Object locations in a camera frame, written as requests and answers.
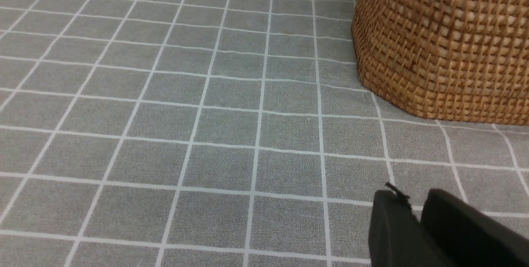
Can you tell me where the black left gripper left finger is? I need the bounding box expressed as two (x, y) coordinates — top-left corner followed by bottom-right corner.
(368, 183), (454, 267)

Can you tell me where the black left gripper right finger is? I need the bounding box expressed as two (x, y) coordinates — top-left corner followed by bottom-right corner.
(421, 188), (529, 267)

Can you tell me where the woven wicker basket green lining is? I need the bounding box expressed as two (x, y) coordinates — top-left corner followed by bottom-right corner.
(351, 0), (529, 126)

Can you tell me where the grey checked tablecloth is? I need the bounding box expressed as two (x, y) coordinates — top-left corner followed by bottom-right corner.
(0, 0), (528, 267)

